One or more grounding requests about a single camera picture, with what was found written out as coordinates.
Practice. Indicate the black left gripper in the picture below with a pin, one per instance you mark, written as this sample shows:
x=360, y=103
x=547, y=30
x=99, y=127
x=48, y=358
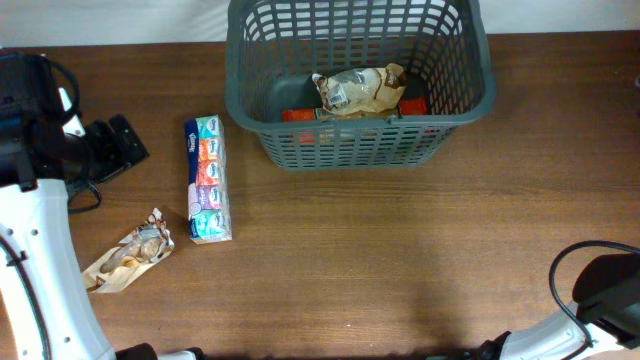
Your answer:
x=117, y=157

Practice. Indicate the Kleenex tissue multipack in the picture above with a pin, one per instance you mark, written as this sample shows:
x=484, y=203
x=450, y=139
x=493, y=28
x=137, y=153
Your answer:
x=207, y=192

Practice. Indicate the brown nut snack pouch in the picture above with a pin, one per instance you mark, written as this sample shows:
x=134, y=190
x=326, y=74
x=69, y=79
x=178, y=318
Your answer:
x=144, y=247

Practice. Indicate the grey plastic basket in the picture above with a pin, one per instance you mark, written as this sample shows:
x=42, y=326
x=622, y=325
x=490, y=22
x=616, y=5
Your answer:
x=273, y=48

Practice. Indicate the beige snack bag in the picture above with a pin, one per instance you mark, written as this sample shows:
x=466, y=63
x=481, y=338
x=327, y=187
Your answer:
x=361, y=89

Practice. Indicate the orange spaghetti package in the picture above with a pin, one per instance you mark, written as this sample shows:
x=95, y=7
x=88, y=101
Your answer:
x=409, y=107

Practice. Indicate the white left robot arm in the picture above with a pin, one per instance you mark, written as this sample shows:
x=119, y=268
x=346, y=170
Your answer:
x=48, y=157

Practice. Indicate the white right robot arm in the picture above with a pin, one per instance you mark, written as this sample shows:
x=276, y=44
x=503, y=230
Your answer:
x=605, y=302

